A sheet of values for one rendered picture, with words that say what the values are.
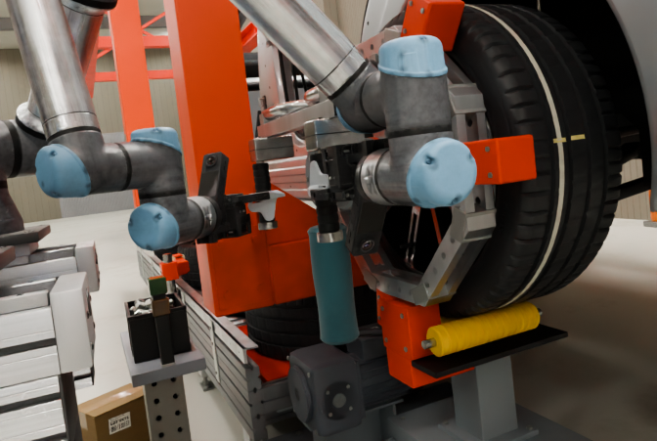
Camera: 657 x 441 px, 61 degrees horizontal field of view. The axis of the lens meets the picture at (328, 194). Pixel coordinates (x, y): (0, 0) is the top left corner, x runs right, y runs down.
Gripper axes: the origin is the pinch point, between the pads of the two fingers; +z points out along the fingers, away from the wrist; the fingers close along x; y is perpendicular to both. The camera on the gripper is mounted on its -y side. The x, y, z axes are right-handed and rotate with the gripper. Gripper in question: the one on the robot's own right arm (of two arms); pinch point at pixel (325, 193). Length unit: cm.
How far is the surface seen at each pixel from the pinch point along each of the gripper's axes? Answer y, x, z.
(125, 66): 72, 5, 249
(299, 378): -46, -5, 40
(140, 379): -39, 30, 49
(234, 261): -17, 4, 55
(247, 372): -50, 1, 66
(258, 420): -65, 0, 66
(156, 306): -23, 24, 49
